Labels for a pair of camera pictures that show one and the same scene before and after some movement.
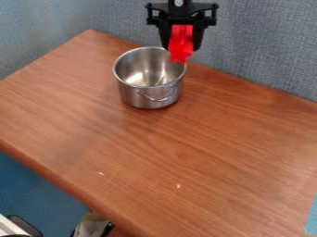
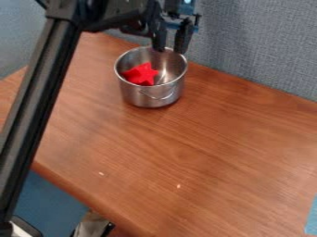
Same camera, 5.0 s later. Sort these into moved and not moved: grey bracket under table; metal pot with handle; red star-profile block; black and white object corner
Moved: red star-profile block
Not moved: black and white object corner; grey bracket under table; metal pot with handle
